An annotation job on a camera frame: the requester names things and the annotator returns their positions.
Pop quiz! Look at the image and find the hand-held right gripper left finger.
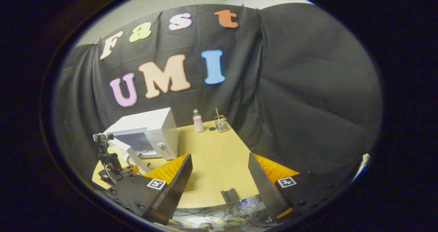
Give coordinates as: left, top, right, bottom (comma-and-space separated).
103, 153, 193, 225

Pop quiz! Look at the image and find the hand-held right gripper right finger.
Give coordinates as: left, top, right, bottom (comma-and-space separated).
248, 152, 346, 225

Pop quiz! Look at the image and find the white microwave oven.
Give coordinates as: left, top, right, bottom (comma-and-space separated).
104, 107, 179, 175

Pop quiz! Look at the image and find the clear bottle with pink label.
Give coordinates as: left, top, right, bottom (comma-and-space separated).
192, 109, 204, 133

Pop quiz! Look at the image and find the small glass jar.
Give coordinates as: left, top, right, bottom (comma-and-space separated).
215, 115, 229, 133

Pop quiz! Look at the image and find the white object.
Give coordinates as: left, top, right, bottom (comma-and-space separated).
352, 153, 371, 183

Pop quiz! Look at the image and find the black backdrop cloth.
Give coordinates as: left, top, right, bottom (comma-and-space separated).
51, 3, 383, 191

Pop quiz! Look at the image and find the tangle of thin cables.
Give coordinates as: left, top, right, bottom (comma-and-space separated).
173, 198, 271, 231

